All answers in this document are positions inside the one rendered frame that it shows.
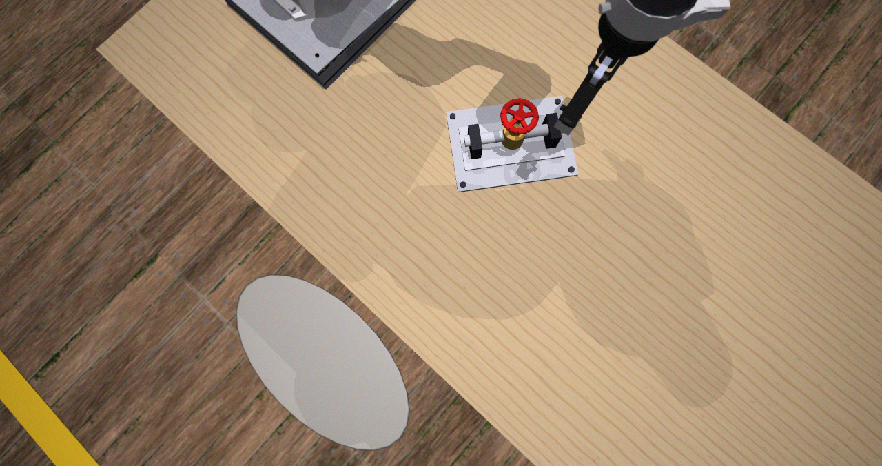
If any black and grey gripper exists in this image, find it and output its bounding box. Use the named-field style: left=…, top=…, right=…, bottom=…
left=554, top=14, right=659, bottom=135

